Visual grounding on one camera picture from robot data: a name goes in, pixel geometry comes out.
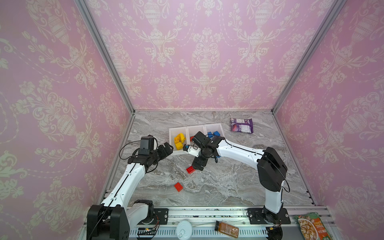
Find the yellow lego brick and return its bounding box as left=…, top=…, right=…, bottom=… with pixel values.
left=174, top=133, right=186, bottom=144
left=175, top=142, right=184, bottom=151

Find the long red lego brick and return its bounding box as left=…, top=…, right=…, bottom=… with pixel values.
left=186, top=166, right=195, bottom=174

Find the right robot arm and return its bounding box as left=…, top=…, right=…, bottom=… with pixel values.
left=183, top=136, right=291, bottom=225

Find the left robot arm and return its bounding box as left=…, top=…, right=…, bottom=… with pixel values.
left=87, top=143, right=174, bottom=240

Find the white right bin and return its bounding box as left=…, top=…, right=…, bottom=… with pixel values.
left=204, top=124, right=225, bottom=137

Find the white left bin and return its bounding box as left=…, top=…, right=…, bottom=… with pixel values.
left=169, top=127, right=187, bottom=155

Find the purple snack packet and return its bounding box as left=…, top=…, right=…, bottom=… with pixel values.
left=231, top=118, right=254, bottom=134

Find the small circuit board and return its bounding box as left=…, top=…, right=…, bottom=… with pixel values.
left=138, top=228, right=158, bottom=236

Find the white round lid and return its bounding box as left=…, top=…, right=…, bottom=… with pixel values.
left=176, top=220, right=193, bottom=240

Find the brown spice jar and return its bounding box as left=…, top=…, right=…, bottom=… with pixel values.
left=215, top=221, right=240, bottom=239

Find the green food packet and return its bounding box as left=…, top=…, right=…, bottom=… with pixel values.
left=295, top=212, right=332, bottom=240

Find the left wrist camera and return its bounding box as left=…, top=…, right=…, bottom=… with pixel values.
left=138, top=135, right=155, bottom=156

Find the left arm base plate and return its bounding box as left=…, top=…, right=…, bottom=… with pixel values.
left=138, top=208, right=169, bottom=225

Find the aluminium front rail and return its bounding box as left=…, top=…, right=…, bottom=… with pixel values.
left=79, top=206, right=342, bottom=240

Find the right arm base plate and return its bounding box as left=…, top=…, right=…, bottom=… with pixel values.
left=247, top=208, right=291, bottom=225

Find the grey corner post left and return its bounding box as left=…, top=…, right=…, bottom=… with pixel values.
left=75, top=0, right=135, bottom=115

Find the grey corner post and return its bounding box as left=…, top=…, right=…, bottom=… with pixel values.
left=271, top=0, right=347, bottom=116
left=75, top=0, right=135, bottom=115

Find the grey corner post right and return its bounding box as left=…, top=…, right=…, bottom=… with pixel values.
left=271, top=0, right=347, bottom=116

